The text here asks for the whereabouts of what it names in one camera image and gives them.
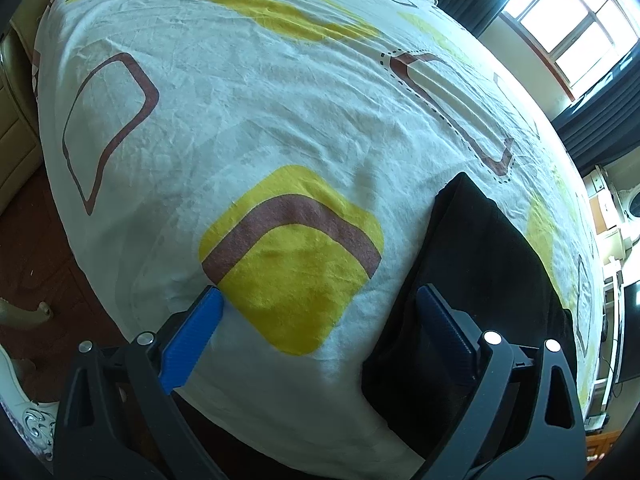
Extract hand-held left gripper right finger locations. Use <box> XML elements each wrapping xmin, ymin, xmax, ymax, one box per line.
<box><xmin>415</xmin><ymin>284</ymin><xmax>587</xmax><ymax>480</ymax></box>

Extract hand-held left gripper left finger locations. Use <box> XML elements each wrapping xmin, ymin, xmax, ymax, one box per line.
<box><xmin>52</xmin><ymin>285</ymin><xmax>226</xmax><ymax>480</ymax></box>

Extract black pants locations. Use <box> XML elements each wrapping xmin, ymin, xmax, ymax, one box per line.
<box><xmin>361</xmin><ymin>172</ymin><xmax>573</xmax><ymax>466</ymax></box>

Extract white television stand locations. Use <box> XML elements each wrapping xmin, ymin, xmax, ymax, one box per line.
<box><xmin>585</xmin><ymin>260</ymin><xmax>626</xmax><ymax>426</ymax></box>

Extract white ornate chair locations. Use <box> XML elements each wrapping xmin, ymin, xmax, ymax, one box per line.
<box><xmin>0</xmin><ymin>297</ymin><xmax>58</xmax><ymax>463</ymax></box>

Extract black television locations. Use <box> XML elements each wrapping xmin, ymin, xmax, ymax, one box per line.
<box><xmin>619</xmin><ymin>280</ymin><xmax>640</xmax><ymax>386</ymax></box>

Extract brown wooden cabinet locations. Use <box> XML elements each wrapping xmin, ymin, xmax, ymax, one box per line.
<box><xmin>585</xmin><ymin>430</ymin><xmax>623</xmax><ymax>467</ymax></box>

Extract white dressing table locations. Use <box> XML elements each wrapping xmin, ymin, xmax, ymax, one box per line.
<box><xmin>582</xmin><ymin>165</ymin><xmax>628</xmax><ymax>263</ymax></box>

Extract white oval vanity mirror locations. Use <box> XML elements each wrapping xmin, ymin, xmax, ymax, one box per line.
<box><xmin>617</xmin><ymin>185</ymin><xmax>640</xmax><ymax>226</ymax></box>

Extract patterned white bed sheet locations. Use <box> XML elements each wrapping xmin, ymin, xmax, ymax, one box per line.
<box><xmin>32</xmin><ymin>0</ymin><xmax>608</xmax><ymax>471</ymax></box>

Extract cream bedside cabinet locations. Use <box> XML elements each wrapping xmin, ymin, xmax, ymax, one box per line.
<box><xmin>0</xmin><ymin>25</ymin><xmax>43</xmax><ymax>216</ymax></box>

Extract window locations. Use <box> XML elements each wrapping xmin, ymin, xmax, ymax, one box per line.
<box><xmin>500</xmin><ymin>0</ymin><xmax>640</xmax><ymax>101</ymax></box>

